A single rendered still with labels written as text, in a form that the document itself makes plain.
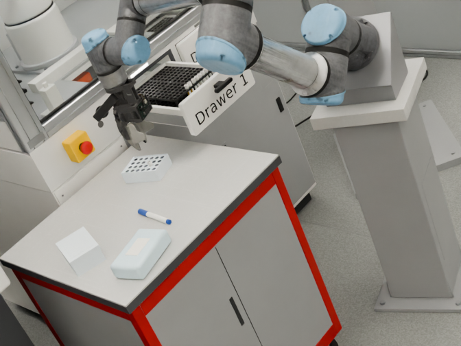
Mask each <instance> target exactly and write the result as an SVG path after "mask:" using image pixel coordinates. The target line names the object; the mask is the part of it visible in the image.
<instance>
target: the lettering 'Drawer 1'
mask: <svg viewBox="0 0 461 346"><path fill-rule="evenodd" d="M240 77H242V78H243V79H244V76H243V74H241V75H240ZM244 82H245V84H244V86H245V85H246V84H247V83H248V82H246V81H245V79H244ZM229 90H230V93H232V90H231V89H228V90H227V92H226V96H227V98H232V96H233V94H232V96H231V97H229V96H228V95H229V94H230V93H229V94H228V91H229ZM223 96H224V94H223ZM221 99H222V97H221V96H220V103H219V101H218V100H216V101H217V102H218V104H219V105H220V106H222V101H223V102H224V103H226V101H225V97H224V100H223V99H222V101H221ZM213 104H214V105H215V103H212V104H211V105H210V106H212V105H213ZM214 107H215V111H216V110H217V107H216V105H215V106H214ZM214 107H213V108H214ZM213 108H212V109H211V111H212V113H214V112H215V111H213ZM198 113H202V114H203V117H204V119H203V121H202V122H201V123H200V121H199V119H198V116H197V114H198ZM198 113H197V114H195V116H196V119H197V121H198V123H199V125H201V124H202V123H203V122H204V120H205V116H204V113H203V112H202V111H200V112H198Z"/></svg>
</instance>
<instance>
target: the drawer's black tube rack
mask: <svg viewBox="0 0 461 346"><path fill-rule="evenodd" d="M203 69H204V68H195V67H173V66H165V67H163V68H162V69H161V70H160V71H159V72H157V73H156V74H155V75H153V76H152V77H151V78H150V79H149V80H147V81H146V82H145V83H143V84H142V85H141V86H140V87H139V88H138V89H136V91H137V93H138V94H140V93H146V95H147V97H148V99H149V101H150V104H151V105H157V106H169V107H176V108H179V107H178V105H179V104H180V103H181V102H182V101H183V100H184V99H185V98H186V97H187V96H189V95H188V93H186V94H185V95H184V96H182V97H181V98H180V99H179V100H178V101H177V102H173V101H172V99H173V98H174V97H176V96H177V95H178V94H179V93H180V92H181V91H182V90H183V89H185V87H184V85H185V84H187V83H188V82H192V81H191V79H192V78H194V76H196V75H197V74H198V73H200V72H201V71H203Z"/></svg>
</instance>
